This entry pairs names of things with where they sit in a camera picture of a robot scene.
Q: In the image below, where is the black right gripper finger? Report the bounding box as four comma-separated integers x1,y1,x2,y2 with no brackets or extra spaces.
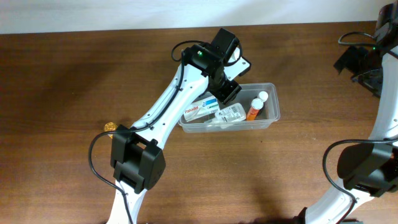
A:
351,68,383,98
333,46,367,73

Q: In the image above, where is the white Panadol box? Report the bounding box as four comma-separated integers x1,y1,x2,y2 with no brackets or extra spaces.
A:
183,96,220,122

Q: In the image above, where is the orange tube white cap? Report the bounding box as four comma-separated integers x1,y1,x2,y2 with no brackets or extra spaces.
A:
246,98,264,121

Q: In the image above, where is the small gold-lid jar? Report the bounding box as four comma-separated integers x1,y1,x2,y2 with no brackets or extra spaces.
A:
104,122,118,139

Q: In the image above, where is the dark bottle white cap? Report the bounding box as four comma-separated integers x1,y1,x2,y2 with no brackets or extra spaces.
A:
257,91,269,116

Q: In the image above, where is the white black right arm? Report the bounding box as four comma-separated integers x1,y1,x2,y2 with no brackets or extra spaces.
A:
291,2,397,223

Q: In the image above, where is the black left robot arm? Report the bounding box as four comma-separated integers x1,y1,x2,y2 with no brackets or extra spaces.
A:
108,29,251,223

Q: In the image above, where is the clear plastic container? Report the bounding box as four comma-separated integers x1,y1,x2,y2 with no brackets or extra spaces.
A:
178,83,280,133

